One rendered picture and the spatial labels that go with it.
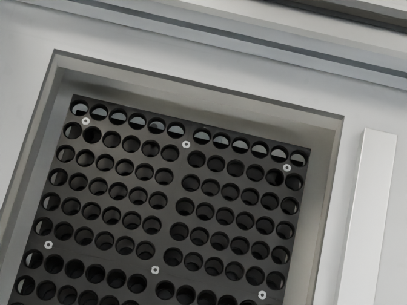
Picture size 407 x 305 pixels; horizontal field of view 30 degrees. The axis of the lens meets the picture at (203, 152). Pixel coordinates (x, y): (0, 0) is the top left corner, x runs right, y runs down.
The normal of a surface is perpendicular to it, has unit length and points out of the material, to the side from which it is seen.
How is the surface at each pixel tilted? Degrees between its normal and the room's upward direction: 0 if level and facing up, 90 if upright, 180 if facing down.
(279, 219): 0
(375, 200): 0
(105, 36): 0
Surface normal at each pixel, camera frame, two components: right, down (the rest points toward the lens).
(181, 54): 0.07, -0.34
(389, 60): -0.22, 0.91
